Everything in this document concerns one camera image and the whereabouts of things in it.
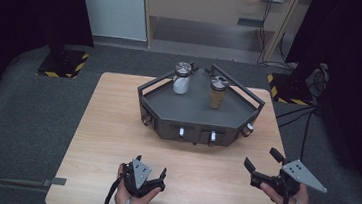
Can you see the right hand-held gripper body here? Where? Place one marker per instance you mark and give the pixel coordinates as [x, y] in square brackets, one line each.
[299, 173]

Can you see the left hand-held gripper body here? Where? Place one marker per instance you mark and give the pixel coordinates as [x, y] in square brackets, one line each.
[140, 175]

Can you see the dark grey spice rack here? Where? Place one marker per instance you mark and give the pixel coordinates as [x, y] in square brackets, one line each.
[194, 111]

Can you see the glass jar with brown powder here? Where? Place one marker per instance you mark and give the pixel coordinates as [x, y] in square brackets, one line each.
[217, 97]

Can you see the glass jar with white powder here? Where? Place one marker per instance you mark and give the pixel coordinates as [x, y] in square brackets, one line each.
[181, 83]

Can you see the stand base with striped tape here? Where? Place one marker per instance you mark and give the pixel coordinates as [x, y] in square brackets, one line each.
[62, 62]
[287, 88]

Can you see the black curtain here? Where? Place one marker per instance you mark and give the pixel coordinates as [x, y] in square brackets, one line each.
[356, 65]
[27, 7]

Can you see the beige background desk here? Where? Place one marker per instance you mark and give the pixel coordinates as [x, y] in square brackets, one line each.
[204, 7]

